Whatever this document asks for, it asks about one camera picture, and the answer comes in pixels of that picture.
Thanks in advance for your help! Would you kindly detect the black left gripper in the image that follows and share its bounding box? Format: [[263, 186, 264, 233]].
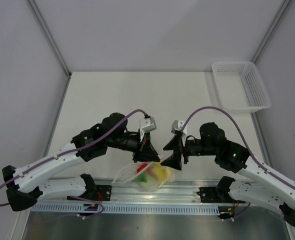
[[106, 128, 160, 163]]

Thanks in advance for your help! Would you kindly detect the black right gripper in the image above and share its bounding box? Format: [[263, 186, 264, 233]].
[[160, 134, 217, 171]]

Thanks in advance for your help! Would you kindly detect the red tomato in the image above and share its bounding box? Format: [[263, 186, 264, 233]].
[[136, 162, 152, 175]]

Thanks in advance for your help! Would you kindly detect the clear zip top bag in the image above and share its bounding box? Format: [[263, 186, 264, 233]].
[[112, 162, 179, 193]]

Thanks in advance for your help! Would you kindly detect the yellow banana bunch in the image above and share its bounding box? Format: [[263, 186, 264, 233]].
[[152, 162, 175, 184]]

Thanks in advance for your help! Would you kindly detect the white radish with leaves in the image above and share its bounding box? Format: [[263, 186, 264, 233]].
[[132, 173, 160, 192]]

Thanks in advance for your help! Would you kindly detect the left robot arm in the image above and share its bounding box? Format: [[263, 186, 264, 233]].
[[2, 113, 160, 212]]

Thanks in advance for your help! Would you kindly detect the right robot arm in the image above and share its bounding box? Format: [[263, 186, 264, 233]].
[[161, 120, 295, 227]]

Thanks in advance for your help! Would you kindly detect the white perforated plastic basket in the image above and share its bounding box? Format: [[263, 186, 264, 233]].
[[211, 61, 272, 113]]

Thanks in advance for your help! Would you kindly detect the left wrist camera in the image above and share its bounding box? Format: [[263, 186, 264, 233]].
[[139, 117, 157, 141]]

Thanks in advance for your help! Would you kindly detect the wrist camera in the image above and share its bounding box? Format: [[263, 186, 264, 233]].
[[139, 117, 157, 141], [171, 120, 188, 144]]

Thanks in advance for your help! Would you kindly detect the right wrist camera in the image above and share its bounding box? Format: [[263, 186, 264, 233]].
[[171, 120, 188, 144]]

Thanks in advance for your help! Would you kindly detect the aluminium frame rail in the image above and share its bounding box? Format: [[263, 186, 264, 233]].
[[20, 177, 294, 207]]

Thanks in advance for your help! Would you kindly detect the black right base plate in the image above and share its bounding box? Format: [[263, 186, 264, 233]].
[[196, 186, 245, 204]]

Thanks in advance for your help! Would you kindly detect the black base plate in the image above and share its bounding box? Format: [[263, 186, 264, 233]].
[[67, 185, 112, 202], [196, 186, 245, 204]]

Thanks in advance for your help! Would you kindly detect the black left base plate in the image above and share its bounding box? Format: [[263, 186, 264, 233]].
[[67, 185, 112, 202]]

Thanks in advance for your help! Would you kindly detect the white slotted cable duct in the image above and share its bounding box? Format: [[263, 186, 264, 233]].
[[31, 202, 220, 216]]

